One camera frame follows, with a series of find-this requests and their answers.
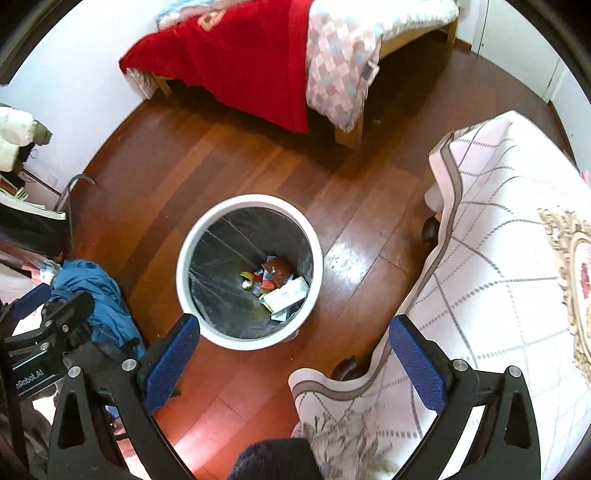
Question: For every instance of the bed with red blanket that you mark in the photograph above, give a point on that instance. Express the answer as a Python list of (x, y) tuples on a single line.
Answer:
[(346, 136)]

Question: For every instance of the banana peel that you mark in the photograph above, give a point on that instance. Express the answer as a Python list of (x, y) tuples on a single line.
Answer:
[(247, 279)]

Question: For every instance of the white puffy jacket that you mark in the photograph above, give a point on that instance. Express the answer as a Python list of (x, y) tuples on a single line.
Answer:
[(16, 134)]

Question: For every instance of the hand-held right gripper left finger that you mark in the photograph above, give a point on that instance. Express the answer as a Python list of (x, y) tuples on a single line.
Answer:
[(171, 364)]

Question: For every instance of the dark table caster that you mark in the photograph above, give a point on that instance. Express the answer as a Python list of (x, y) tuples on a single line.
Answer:
[(431, 229), (348, 368)]

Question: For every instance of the brown wrapper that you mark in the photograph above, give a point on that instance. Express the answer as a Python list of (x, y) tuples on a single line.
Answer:
[(277, 270)]

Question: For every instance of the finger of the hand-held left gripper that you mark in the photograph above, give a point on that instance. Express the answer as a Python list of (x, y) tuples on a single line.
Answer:
[(69, 304), (30, 299)]

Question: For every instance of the blue cloth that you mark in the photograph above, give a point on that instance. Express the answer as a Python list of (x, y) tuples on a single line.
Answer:
[(97, 300)]

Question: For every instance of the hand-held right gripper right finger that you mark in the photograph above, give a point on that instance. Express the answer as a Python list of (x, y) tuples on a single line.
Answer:
[(415, 369)]

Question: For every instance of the white round bin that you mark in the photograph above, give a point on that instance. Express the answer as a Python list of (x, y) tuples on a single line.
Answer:
[(194, 258)]

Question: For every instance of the pink cloth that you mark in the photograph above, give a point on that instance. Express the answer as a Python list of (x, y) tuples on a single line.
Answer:
[(21, 274)]

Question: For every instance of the white door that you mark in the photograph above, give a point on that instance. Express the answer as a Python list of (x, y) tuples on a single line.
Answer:
[(517, 37)]

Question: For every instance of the white and blue box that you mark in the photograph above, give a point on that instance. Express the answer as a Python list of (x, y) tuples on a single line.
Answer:
[(288, 295)]

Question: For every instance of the checkered bed sheet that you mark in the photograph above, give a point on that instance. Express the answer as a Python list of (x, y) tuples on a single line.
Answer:
[(341, 69)]

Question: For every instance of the red blanket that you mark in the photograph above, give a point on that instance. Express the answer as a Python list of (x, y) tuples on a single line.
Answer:
[(231, 60)]

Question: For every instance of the grey metal rack bar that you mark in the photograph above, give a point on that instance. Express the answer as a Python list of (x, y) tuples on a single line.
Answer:
[(69, 194)]

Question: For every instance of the white checked tablecloth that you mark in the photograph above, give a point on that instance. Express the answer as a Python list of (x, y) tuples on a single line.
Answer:
[(485, 277)]

